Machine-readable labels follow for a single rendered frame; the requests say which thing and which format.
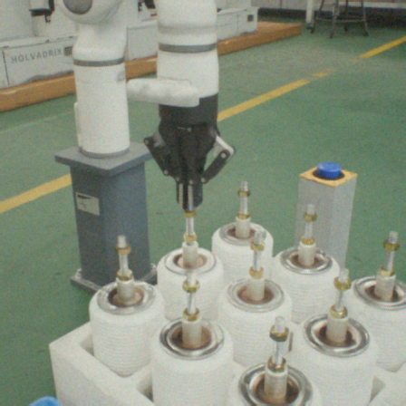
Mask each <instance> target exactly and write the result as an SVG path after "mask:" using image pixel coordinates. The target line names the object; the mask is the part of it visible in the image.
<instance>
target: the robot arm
mask: <svg viewBox="0 0 406 406"><path fill-rule="evenodd" d="M153 1H154V5H155V7H156V11H157V29H158V60H157V79H134V80H130V81H129V82H128V83H127V84H126V76H125V62H124V51H125V47H126V43H127V6H126V0H57V4H58V6H59V8H60V10H61V11H62V13H63V14H64V15H65V16H66V17H67V18H69V19H70V20H72V21H74V22H76V23H79V24H80V32H79V35H78V39H77V41H76V43H75V44H74V46H73V47H72V62H73V71H74V80H75V82H76V89H77V97H78V101H77V102H76V103H75V104H74V107H75V116H76V124H77V133H78V141H79V150H80V151H81V152H83V155H85V156H86V157H88V158H92V159H97V160H108V159H115V158H119V157H122V156H124V155H126V154H128V153H129V152H130V151H131V150H130V134H129V118H128V104H127V98H128V99H130V100H134V101H140V102H151V103H157V104H158V113H159V116H160V121H159V125H158V130H157V131H156V132H155V133H153V134H151V135H150V136H148V137H146V138H145V139H144V143H145V145H146V146H147V148H148V150H149V151H150V153H151V155H152V157H153V158H154V159H155V160H156V162H157V165H158V167H159V168H160V169H161V171H162V173H163V174H164V175H165V176H171V177H172V178H174V179H175V181H176V192H177V193H176V195H177V196H176V200H177V202H178V203H179V208H182V209H186V208H187V207H186V202H188V210H189V211H195V210H196V209H198V208H199V206H200V205H201V204H202V202H203V184H207V182H208V181H209V180H211V179H213V178H214V177H215V176H216V175H217V174H218V173H219V171H220V170H221V169H222V168H224V166H225V165H226V164H227V163H228V162H229V160H230V159H231V158H232V157H233V156H234V154H235V153H236V152H237V150H236V147H235V146H233V145H230V146H228V145H227V144H226V143H225V142H224V141H223V140H222V139H220V131H219V129H218V125H217V118H218V57H217V48H216V47H217V8H216V4H215V2H214V0H153ZM213 147H214V148H215V150H214V152H213V158H215V159H214V160H213V161H212V163H211V164H210V165H209V166H208V167H207V169H206V170H205V166H206V164H207V160H208V153H209V152H210V151H211V149H212V148H213Z"/></svg>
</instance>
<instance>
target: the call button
mask: <svg viewBox="0 0 406 406"><path fill-rule="evenodd" d="M317 170H318V171H319V174H320V175H321V176H323V177H326V178H334V177H337V176H338V174H339V173H340V172H341V166H340V165H338V164H336V163H333V162H322V163H320V164H318V165H317Z"/></svg>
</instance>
